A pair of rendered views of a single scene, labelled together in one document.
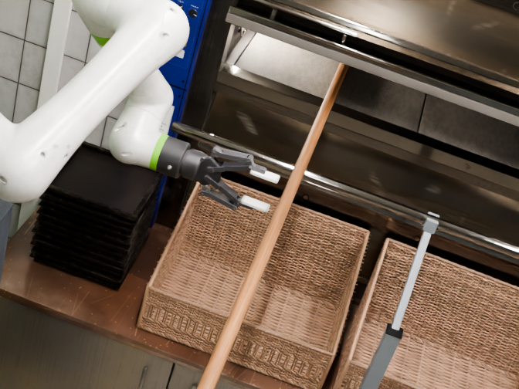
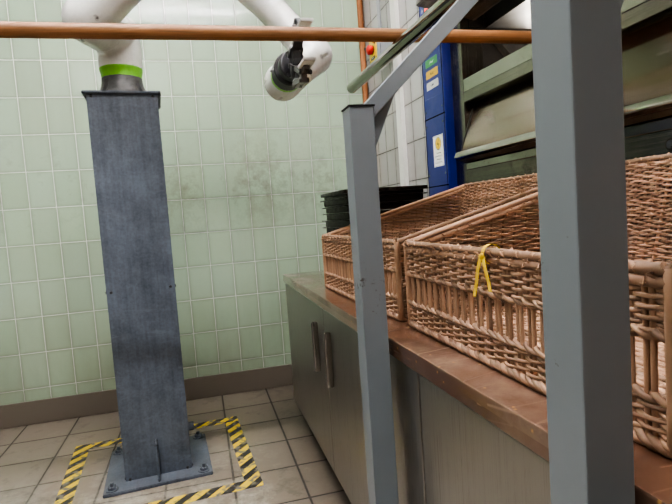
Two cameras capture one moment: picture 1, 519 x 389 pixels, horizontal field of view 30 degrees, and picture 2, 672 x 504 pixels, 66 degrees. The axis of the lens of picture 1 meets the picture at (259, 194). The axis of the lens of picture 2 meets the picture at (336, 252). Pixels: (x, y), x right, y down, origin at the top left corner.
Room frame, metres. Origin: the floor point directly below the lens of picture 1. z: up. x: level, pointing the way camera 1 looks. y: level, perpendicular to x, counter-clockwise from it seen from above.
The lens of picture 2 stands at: (1.62, -1.19, 0.79)
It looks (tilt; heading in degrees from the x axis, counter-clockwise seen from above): 4 degrees down; 71
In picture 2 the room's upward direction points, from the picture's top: 4 degrees counter-clockwise
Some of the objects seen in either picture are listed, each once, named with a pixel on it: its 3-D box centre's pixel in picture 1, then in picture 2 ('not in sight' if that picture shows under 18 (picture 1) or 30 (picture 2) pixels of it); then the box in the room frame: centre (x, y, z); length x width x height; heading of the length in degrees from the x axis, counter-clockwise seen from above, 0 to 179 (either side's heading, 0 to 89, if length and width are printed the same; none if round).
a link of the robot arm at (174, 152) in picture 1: (174, 157); (290, 71); (2.01, 0.22, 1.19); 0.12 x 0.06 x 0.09; 176
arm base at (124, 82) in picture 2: not in sight; (124, 93); (1.56, 0.65, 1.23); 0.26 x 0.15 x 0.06; 90
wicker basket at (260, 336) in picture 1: (257, 276); (441, 235); (2.28, -0.07, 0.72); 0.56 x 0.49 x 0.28; 87
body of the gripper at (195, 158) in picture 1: (202, 168); (294, 63); (2.00, 0.15, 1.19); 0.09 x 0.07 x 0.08; 86
